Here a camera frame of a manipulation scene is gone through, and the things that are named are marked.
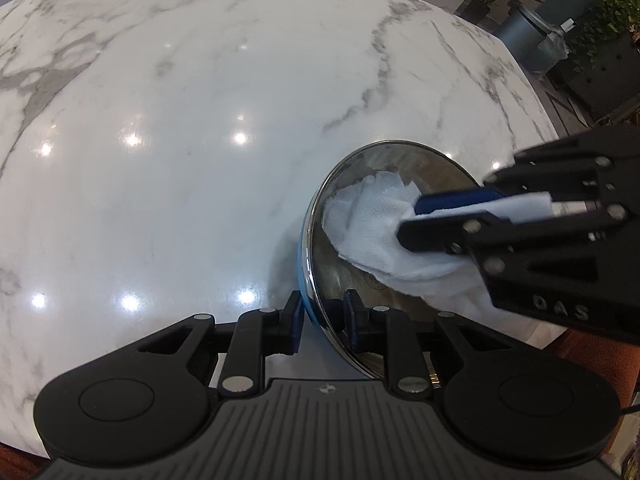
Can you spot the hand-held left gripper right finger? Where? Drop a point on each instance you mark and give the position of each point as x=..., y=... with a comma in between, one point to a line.
x=356, y=325

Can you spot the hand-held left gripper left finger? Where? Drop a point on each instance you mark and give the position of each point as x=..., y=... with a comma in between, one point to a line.
x=296, y=325

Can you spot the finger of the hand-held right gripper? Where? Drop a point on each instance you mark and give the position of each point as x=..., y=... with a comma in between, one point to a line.
x=450, y=202
x=435, y=235

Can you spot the blue steel bowl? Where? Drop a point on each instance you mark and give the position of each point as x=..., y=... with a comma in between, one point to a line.
x=400, y=280

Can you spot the white paper towel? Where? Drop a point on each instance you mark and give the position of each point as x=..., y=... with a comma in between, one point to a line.
x=365, y=225

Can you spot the red-brown upholstered chair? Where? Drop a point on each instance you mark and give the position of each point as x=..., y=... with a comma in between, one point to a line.
x=600, y=360

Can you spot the grey trash bin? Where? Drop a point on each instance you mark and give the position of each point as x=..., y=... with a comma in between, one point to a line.
x=520, y=35

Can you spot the clear plastic bag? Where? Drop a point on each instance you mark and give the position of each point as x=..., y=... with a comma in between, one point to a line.
x=552, y=50

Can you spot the dark planter cabinet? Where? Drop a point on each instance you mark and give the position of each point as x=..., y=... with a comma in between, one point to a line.
x=600, y=85

